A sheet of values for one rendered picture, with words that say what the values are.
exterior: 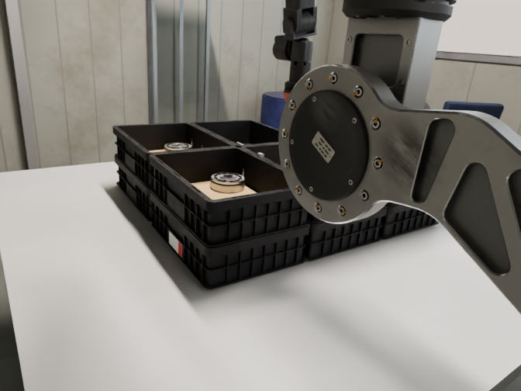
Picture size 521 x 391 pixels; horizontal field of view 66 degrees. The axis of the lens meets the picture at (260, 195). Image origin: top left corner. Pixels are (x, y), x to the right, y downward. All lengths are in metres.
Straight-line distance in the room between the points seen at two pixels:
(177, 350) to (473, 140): 0.63
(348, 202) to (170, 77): 2.89
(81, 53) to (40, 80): 0.32
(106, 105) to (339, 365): 2.69
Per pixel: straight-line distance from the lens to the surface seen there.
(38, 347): 0.88
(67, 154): 3.20
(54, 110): 3.12
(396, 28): 0.54
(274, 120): 3.23
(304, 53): 1.13
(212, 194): 1.17
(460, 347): 0.96
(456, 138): 0.41
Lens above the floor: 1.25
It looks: 21 degrees down
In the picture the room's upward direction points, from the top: 5 degrees clockwise
